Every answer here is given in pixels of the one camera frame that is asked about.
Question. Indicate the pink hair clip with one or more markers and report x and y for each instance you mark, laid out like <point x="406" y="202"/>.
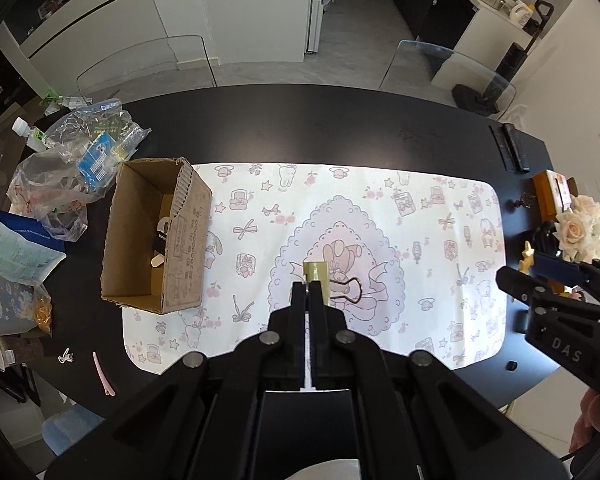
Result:
<point x="103" y="375"/>

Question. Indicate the green white wrapper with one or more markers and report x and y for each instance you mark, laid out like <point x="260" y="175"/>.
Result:
<point x="55" y="100"/>

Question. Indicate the clear acrylic chair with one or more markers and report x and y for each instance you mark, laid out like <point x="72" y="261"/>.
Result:
<point x="430" y="65"/>
<point x="145" y="60"/>

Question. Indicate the brown cardboard box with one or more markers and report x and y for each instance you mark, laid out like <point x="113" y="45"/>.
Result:
<point x="182" y="260"/>

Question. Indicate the blue cartoon eyes packet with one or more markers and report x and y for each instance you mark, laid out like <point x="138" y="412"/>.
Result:
<point x="96" y="160"/>

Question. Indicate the white oval plastic strip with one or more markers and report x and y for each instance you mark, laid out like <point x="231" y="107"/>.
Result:
<point x="157" y="260"/>

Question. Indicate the gold binder clip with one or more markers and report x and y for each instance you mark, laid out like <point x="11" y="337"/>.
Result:
<point x="315" y="271"/>

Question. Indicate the pink cartoon printed mat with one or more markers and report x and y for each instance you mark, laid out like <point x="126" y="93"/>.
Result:
<point x="380" y="220"/>

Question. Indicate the black desktop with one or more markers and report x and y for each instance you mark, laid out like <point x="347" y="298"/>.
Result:
<point x="305" y="125"/>

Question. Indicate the brown textured cup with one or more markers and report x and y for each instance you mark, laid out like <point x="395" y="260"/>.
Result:
<point x="24" y="349"/>

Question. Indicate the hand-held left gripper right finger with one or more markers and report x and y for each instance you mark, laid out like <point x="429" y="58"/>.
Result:
<point x="319" y="310"/>

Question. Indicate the white flower bouquet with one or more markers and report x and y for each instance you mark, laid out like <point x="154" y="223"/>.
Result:
<point x="582" y="227"/>

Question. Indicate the clear shopping bag red print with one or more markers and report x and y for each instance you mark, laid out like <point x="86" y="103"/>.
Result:
<point x="35" y="185"/>

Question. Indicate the gold star clip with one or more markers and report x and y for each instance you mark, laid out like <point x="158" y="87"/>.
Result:
<point x="528" y="256"/>

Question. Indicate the small bag golden contents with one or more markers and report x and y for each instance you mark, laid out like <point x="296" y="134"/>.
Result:
<point x="42" y="310"/>

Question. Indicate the clear zip bag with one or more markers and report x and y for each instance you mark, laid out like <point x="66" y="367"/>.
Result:
<point x="80" y="125"/>

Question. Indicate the small black rectangular item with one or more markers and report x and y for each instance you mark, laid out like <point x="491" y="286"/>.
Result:
<point x="159" y="242"/>

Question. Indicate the white cabinets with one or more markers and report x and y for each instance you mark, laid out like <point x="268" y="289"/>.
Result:
<point x="230" y="5"/>

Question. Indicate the white refrigerator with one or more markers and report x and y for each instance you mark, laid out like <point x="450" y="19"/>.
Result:
<point x="320" y="5"/>

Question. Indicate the black kitchen counter cabinet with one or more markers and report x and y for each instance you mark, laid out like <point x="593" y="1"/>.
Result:
<point x="440" y="5"/>

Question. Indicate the white cap bottle green label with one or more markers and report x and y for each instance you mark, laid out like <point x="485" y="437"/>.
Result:
<point x="27" y="135"/>

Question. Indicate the black upright vacuum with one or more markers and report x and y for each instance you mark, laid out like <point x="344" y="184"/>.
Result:
<point x="512" y="57"/>

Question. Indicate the pale blue cloud print box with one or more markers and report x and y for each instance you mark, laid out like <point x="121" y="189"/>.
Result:
<point x="5" y="305"/>

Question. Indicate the small clear bottle yellow liquid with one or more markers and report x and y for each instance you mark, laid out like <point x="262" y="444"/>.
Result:
<point x="130" y="139"/>

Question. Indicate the blue white pet food bag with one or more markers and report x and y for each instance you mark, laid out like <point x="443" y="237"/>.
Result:
<point x="15" y="255"/>

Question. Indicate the dark green packet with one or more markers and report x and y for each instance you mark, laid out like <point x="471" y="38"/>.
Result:
<point x="114" y="121"/>

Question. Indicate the wooden box with latch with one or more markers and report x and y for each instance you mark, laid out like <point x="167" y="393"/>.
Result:
<point x="550" y="190"/>

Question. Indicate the black cloth bundle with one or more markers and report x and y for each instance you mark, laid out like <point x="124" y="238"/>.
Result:
<point x="475" y="98"/>

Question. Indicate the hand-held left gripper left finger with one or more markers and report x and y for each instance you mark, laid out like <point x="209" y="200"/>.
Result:
<point x="298" y="310"/>

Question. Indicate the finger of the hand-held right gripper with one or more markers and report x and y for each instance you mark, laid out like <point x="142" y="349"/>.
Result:
<point x="530" y="287"/>
<point x="560" y="269"/>

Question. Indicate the white twisted tie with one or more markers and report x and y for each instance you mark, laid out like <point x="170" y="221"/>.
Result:
<point x="66" y="357"/>

